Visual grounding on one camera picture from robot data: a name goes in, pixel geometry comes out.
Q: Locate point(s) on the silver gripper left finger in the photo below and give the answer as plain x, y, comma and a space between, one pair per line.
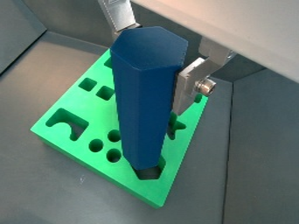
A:
119, 15

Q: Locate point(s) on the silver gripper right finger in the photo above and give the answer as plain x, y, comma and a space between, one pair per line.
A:
193, 79

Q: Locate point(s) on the blue hexagon prism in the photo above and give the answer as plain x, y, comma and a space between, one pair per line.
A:
148, 56

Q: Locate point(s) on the green shape sorter block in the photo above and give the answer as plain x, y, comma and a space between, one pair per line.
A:
81, 128

